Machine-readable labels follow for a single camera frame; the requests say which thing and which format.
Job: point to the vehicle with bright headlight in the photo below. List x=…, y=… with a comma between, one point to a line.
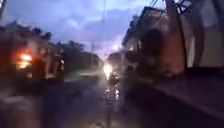
x=111, y=68

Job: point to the row of dark trees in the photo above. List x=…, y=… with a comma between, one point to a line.
x=75, y=55

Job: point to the dark asphalt road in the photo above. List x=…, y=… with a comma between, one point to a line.
x=83, y=106

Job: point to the building with dark roof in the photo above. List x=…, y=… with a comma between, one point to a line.
x=173, y=40

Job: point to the vehicle with red lights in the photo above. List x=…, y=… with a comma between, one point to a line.
x=30, y=60

